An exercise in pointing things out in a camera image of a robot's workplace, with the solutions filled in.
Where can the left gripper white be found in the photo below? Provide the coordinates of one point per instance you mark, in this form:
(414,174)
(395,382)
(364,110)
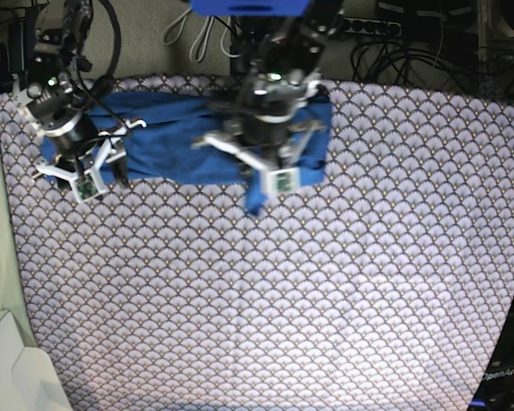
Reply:
(278,168)

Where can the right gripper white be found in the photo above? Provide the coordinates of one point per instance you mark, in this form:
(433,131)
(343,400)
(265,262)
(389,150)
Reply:
(77,162)

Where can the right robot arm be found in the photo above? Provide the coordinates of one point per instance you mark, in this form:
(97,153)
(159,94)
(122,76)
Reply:
(52,97)

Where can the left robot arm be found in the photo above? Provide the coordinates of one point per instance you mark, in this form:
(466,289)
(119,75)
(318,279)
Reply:
(282,76)

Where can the fan-patterned table cloth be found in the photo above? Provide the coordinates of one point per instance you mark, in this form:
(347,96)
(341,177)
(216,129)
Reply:
(385,287)

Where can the white power strip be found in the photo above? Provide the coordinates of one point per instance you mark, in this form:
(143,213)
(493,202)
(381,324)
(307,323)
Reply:
(369,28)

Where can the blue box overhead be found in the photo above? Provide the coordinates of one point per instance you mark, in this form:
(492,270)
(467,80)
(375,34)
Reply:
(250,7)

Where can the white plastic bin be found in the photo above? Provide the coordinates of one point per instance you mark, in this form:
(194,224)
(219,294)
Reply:
(28,380)

